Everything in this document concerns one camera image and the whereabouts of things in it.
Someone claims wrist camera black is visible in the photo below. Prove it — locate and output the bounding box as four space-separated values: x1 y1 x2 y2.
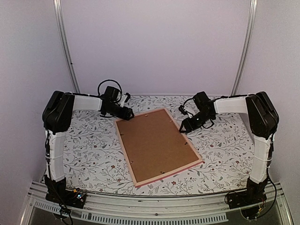
104 86 131 105
179 91 210 118

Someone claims brown cardboard backing board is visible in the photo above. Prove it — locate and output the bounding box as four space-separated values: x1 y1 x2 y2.
116 110 200 183

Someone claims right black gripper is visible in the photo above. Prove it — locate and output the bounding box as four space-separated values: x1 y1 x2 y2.
180 111 213 133

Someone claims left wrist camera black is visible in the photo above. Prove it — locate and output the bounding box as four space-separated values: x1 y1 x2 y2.
104 86 131 105

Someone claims right aluminium corner post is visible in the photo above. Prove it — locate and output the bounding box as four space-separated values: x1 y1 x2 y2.
230 0 258 96

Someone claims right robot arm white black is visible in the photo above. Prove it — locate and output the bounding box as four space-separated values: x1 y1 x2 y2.
179 91 279 184

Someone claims left aluminium corner post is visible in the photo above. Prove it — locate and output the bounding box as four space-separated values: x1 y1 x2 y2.
53 0 81 93

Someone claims aluminium corner post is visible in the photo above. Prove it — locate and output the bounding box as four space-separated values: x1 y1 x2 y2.
53 0 81 93
230 0 258 96

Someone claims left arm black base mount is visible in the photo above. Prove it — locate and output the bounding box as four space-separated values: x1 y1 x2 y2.
44 175 87 209

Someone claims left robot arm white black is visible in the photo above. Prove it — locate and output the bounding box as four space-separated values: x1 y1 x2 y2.
42 90 135 186

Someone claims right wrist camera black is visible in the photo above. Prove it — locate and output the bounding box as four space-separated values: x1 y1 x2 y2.
179 91 210 118

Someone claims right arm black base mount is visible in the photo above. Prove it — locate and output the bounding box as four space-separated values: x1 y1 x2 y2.
224 184 267 220

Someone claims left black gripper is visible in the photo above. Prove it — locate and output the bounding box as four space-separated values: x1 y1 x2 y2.
106 103 133 120

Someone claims aluminium front rail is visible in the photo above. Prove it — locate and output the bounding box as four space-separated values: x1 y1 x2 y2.
20 182 294 225

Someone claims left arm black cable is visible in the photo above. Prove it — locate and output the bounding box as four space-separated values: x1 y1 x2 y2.
97 79 124 97

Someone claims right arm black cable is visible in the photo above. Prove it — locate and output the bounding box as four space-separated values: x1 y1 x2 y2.
225 178 279 211

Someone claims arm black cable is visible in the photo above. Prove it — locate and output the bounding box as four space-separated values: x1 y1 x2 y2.
225 178 279 211
97 79 124 97

